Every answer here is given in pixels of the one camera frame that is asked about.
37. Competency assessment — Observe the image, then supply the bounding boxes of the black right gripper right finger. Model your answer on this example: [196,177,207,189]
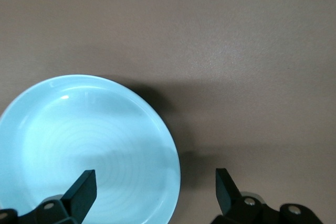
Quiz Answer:
[209,167,324,224]

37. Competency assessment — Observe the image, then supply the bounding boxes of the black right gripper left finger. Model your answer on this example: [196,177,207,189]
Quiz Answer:
[0,169,98,224]

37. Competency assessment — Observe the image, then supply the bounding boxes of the light blue plate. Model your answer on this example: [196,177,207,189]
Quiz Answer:
[0,74,181,224]

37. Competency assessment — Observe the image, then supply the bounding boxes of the brown table cover sheet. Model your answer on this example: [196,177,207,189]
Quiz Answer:
[0,0,336,224]

